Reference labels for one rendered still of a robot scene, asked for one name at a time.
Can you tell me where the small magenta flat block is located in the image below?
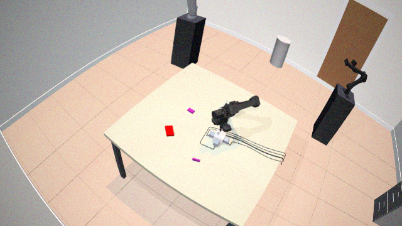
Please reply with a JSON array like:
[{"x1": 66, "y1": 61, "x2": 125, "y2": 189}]
[{"x1": 187, "y1": 108, "x2": 195, "y2": 114}]

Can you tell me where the red flat block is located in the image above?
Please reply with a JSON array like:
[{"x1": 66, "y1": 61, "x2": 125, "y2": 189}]
[{"x1": 165, "y1": 126, "x2": 175, "y2": 136}]

